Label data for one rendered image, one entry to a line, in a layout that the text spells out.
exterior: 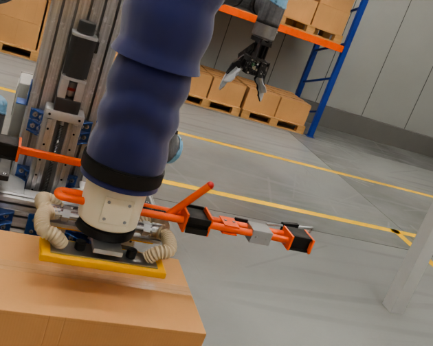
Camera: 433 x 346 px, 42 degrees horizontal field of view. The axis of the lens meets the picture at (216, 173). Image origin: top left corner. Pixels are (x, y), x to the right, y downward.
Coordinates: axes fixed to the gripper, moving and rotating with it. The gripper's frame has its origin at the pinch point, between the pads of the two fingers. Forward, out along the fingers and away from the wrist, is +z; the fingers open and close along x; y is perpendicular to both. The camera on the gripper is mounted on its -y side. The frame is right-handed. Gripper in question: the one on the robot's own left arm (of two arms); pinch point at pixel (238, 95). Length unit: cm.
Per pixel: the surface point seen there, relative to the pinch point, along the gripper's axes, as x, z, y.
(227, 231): -1.5, 34.2, 32.2
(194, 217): -13.6, 31.3, 34.0
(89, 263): -41, 45, 44
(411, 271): 230, 115, -133
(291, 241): 20, 33, 33
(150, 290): -19, 58, 33
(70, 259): -46, 45, 44
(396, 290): 230, 134, -138
